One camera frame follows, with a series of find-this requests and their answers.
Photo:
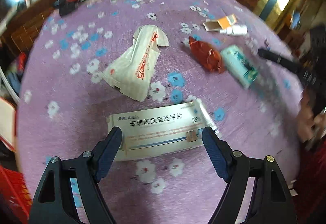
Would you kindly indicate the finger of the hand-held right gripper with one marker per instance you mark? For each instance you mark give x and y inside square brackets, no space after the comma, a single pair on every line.
[277,59]

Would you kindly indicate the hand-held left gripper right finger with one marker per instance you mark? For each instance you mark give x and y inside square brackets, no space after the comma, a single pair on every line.
[216,155]

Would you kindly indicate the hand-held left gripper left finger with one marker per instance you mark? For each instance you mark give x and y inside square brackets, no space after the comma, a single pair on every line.
[108,155]

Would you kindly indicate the white medicine box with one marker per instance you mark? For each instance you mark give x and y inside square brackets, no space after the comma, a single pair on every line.
[158,127]

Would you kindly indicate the orange box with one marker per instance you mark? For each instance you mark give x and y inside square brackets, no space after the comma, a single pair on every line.
[221,23]

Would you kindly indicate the red brown snack wrapper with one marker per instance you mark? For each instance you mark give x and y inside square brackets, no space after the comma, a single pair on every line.
[206,56]

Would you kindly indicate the white orange print plastic bag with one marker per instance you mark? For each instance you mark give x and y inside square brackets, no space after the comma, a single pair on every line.
[137,61]

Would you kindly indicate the red plastic basket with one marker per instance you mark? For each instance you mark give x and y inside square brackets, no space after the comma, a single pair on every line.
[12,193]

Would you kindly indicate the person's right hand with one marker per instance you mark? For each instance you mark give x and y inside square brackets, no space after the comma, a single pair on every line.
[307,122]

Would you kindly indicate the purple floral tablecloth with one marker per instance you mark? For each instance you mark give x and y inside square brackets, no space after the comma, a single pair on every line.
[76,137]

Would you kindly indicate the white spray bottle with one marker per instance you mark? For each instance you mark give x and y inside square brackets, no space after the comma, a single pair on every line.
[235,30]

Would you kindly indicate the dark red garment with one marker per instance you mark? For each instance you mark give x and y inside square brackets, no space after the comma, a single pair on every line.
[310,175]

